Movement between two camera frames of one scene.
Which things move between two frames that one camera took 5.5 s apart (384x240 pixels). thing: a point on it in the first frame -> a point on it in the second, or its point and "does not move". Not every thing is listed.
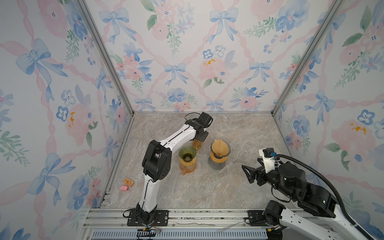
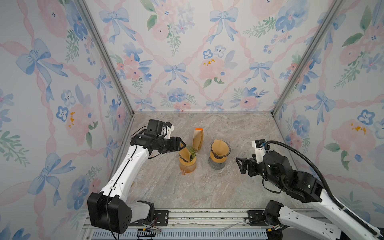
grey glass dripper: [218, 156] does not move
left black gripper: [206, 133] -> [173, 147]
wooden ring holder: [188, 163] does not move
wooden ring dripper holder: [217, 160] does not move
